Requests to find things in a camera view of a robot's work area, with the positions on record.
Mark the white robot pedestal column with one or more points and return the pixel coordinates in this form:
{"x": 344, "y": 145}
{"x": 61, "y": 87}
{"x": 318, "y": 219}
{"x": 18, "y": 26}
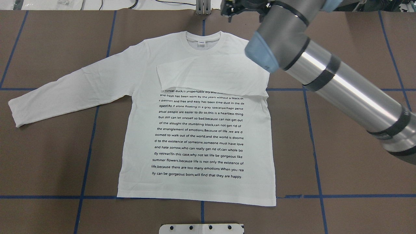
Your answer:
{"x": 232, "y": 228}

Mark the aluminium frame post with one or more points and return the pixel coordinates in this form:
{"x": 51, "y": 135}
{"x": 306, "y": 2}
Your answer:
{"x": 203, "y": 7}

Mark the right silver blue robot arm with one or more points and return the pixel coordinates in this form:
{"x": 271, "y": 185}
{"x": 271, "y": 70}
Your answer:
{"x": 281, "y": 43}

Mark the white long-sleeve printed shirt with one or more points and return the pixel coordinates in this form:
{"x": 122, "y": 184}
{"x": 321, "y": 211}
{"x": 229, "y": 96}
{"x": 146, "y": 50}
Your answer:
{"x": 199, "y": 126}

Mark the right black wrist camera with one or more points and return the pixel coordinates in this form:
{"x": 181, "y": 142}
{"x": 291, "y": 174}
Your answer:
{"x": 229, "y": 8}

